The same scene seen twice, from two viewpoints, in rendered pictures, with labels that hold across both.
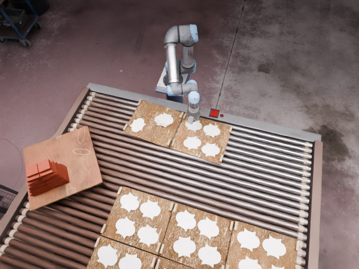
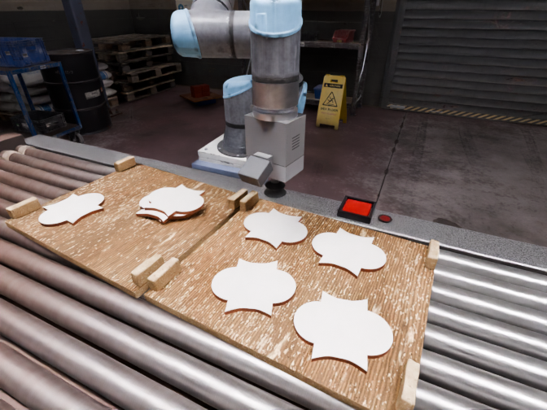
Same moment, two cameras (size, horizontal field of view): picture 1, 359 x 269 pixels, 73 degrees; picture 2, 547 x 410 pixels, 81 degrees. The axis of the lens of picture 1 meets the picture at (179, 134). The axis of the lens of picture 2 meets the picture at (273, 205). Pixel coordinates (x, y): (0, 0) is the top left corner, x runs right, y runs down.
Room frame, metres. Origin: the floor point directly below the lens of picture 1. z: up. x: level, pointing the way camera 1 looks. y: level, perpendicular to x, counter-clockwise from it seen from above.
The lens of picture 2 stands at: (0.48, -0.15, 1.33)
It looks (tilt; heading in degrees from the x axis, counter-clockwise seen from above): 32 degrees down; 3
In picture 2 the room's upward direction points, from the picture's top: straight up
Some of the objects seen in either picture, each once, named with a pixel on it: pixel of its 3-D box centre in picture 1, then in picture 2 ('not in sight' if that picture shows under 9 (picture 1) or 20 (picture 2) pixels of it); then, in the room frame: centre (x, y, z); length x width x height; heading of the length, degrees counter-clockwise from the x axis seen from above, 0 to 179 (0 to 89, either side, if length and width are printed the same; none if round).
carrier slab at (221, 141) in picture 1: (202, 137); (303, 272); (0.90, -0.18, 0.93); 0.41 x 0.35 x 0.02; 65
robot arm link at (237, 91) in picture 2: (172, 67); (243, 98); (1.54, 0.01, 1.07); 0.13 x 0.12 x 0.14; 90
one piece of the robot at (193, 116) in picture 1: (192, 114); (266, 143); (1.00, -0.11, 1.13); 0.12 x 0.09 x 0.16; 149
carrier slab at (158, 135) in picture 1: (154, 123); (136, 211); (1.08, 0.20, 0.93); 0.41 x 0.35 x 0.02; 64
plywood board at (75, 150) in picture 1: (61, 165); not in sight; (0.73, 0.88, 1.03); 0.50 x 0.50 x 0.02; 18
